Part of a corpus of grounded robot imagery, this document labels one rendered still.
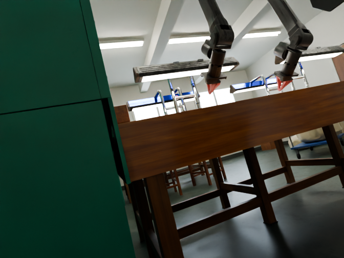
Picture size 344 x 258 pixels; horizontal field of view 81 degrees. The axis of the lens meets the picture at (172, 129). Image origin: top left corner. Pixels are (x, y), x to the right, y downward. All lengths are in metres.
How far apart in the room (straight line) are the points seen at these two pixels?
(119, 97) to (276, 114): 5.68
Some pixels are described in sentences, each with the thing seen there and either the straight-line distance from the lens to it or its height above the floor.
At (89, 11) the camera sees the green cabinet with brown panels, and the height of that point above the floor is 1.13.
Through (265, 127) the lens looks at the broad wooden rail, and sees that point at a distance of 0.87.
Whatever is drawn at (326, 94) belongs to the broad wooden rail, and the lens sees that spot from 1.17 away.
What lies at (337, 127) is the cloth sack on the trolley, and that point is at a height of 0.36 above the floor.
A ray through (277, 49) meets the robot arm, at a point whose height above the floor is 0.99.
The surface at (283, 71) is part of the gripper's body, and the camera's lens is 1.14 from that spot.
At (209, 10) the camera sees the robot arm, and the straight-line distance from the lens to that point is 0.94.
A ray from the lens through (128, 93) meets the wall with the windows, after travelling 6.38.
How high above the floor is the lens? 0.63
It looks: 7 degrees up
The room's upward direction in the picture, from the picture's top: 15 degrees counter-clockwise
